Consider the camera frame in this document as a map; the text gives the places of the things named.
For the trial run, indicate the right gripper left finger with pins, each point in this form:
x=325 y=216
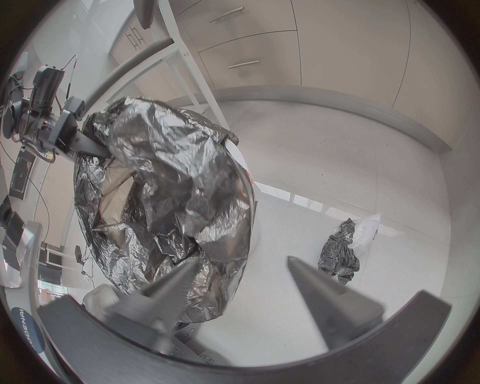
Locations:
x=161 y=307

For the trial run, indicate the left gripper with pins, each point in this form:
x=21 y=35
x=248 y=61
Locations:
x=63 y=133

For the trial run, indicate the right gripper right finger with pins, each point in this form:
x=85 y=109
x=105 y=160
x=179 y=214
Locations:
x=333 y=311

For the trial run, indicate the black plastic bag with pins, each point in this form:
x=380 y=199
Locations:
x=168 y=168

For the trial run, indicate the clear printed wrapper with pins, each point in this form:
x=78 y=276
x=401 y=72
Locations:
x=365 y=232

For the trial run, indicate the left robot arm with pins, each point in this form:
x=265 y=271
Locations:
x=47 y=86

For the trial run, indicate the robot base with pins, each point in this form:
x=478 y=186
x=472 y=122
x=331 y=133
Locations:
x=22 y=262

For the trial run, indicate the crumpled black plastic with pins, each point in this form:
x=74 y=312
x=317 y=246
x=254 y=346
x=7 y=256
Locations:
x=337 y=255

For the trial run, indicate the white trash bin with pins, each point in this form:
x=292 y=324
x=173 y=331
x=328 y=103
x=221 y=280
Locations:
x=256 y=221

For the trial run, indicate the black power adapter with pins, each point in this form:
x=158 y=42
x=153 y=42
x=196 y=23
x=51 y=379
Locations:
x=79 y=254

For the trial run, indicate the beige cabinet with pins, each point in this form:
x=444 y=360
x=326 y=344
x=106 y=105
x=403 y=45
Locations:
x=337 y=45

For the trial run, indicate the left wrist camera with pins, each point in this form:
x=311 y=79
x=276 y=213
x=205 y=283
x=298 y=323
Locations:
x=75 y=108

